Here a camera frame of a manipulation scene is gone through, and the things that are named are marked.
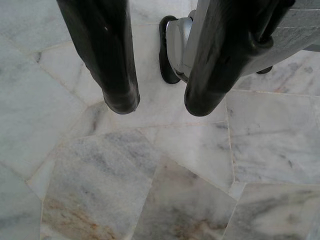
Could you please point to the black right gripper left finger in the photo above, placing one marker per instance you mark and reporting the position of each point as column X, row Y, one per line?
column 110, row 62

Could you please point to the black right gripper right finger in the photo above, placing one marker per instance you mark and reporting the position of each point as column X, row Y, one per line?
column 215, row 62

